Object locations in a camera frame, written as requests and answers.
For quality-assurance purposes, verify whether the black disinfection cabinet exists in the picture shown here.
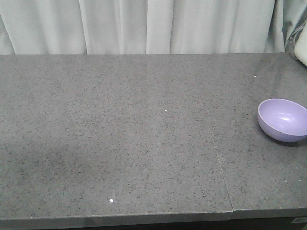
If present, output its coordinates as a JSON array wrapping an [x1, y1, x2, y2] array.
[[74, 218, 307, 230]]

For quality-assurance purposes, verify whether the purple plastic bowl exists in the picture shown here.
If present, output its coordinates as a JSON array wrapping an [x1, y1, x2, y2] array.
[[257, 98, 307, 143]]

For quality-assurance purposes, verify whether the white pleated curtain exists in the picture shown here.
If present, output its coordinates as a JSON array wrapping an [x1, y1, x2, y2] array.
[[0, 0, 307, 55]]

